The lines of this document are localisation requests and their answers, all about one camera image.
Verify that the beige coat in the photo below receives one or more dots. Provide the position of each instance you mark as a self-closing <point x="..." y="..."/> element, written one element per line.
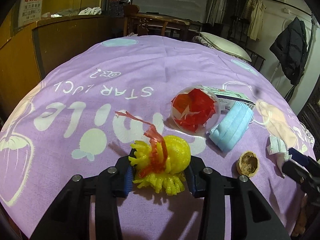
<point x="255" y="17"/>

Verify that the white medicine box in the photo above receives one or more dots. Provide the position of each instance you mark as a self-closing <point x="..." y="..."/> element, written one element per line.
<point x="235" y="97"/>

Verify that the small white cloth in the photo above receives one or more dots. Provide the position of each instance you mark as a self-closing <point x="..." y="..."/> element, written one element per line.
<point x="56" y="16"/>

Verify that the blue face mask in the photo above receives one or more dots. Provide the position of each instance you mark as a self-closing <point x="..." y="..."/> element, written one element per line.
<point x="230" y="127"/>

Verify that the wooden chair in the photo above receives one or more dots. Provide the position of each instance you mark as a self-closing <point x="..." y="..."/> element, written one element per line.
<point x="155" y="22"/>

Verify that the dark shelf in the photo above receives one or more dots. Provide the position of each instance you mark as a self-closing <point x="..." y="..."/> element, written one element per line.
<point x="118" y="5"/>

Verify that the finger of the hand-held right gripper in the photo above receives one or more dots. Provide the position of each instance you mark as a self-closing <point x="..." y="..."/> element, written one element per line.
<point x="301" y="156"/>
<point x="297" y="175"/>

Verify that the clear cup with red plastic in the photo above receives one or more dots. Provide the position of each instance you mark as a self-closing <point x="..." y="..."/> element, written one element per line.
<point x="195" y="110"/>

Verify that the white pillow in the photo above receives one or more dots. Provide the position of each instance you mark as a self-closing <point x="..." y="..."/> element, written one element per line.
<point x="225" y="45"/>

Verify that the red and white sign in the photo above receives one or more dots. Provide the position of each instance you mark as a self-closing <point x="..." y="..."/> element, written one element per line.
<point x="31" y="2"/>

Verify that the white tissue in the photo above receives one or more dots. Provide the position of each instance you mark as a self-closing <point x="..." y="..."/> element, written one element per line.
<point x="275" y="145"/>

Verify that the purple printed blanket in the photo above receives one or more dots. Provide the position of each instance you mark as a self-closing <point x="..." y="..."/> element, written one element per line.
<point x="100" y="62"/>

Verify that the red plastic strip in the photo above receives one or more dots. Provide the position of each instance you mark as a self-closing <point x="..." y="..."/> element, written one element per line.
<point x="156" y="142"/>

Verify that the yellow foam fruit net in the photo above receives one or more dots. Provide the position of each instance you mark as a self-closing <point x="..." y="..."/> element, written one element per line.
<point x="175" y="152"/>

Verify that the walnut shell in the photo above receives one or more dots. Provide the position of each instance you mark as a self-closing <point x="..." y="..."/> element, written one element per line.
<point x="248" y="163"/>

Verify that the light wooden cabinet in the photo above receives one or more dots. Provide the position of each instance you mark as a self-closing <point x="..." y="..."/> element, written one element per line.
<point x="62" y="37"/>

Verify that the black metal clothes rack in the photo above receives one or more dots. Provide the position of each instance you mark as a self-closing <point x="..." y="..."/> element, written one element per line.
<point x="280" y="1"/>

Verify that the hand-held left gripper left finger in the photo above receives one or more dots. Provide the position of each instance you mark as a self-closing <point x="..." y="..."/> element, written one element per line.
<point x="128" y="177"/>

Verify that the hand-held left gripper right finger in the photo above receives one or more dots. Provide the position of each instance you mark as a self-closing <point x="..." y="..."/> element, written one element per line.
<point x="192" y="182"/>

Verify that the black jacket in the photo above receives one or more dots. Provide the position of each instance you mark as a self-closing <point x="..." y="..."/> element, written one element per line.
<point x="290" y="50"/>

